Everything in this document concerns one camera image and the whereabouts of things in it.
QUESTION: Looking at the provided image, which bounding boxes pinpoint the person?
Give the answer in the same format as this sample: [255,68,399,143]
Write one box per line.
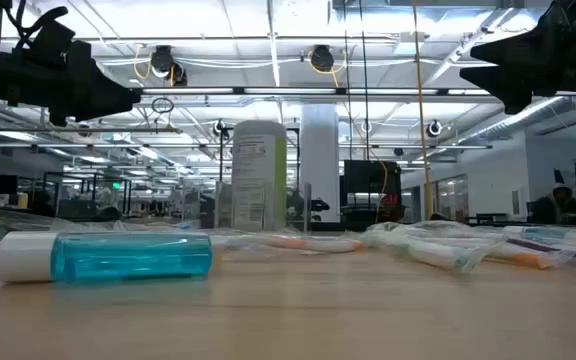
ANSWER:
[527,183,576,225]

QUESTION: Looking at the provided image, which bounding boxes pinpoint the silver ventilation duct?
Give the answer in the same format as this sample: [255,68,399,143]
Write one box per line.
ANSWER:
[460,95,569,146]

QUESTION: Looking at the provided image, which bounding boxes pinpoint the black monitor on stand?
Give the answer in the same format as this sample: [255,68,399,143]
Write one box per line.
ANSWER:
[342,159,403,224]

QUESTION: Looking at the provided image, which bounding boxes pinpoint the white wipes canister green label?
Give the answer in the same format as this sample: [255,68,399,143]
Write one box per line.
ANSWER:
[231,119,288,232]

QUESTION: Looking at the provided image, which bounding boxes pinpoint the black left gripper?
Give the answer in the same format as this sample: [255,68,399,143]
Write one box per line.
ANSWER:
[0,22,143,127]

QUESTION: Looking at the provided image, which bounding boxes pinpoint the clear acrylic organizer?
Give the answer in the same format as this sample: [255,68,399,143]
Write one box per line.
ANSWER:
[214,180,315,235]

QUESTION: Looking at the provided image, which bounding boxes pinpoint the long ceiling light rail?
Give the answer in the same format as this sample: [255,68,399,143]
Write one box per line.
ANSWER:
[132,85,507,97]

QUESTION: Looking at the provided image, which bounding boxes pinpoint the black hanging cable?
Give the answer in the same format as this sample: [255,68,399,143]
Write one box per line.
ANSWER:
[342,0,353,147]

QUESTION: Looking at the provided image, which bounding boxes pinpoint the white round column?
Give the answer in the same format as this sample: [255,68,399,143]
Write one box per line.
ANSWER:
[299,102,342,224]

